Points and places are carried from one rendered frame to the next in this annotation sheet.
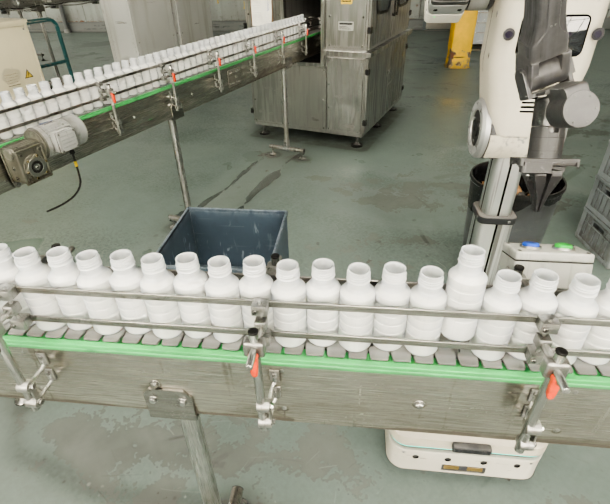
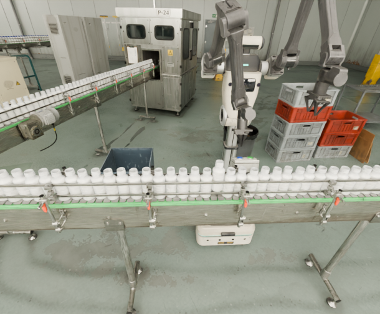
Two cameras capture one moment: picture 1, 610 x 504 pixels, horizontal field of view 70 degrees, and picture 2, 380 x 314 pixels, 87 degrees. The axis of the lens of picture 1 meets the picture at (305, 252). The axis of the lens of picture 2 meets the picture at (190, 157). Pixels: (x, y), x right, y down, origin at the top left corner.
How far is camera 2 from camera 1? 0.24 m
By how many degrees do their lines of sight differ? 10
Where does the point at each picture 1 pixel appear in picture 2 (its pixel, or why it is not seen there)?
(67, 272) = (73, 177)
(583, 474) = (268, 239)
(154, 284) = (109, 179)
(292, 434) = (158, 238)
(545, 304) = (243, 177)
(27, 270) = (57, 177)
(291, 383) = (161, 212)
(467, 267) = (218, 167)
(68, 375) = (72, 217)
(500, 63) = (228, 93)
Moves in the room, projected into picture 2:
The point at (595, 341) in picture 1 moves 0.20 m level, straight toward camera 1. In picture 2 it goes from (259, 188) to (246, 214)
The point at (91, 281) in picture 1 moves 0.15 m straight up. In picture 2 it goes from (83, 180) to (75, 152)
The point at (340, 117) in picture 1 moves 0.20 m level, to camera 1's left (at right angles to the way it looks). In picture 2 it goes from (170, 103) to (161, 103)
